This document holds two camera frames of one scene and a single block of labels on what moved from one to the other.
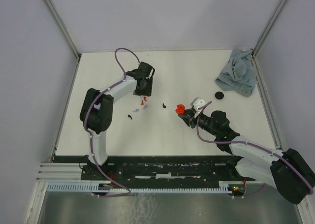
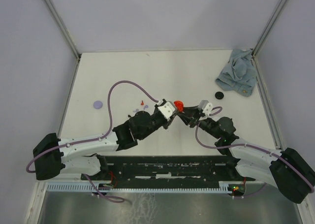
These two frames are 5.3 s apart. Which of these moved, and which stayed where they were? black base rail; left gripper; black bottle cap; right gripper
Moved: left gripper
Stayed: right gripper; black bottle cap; black base rail
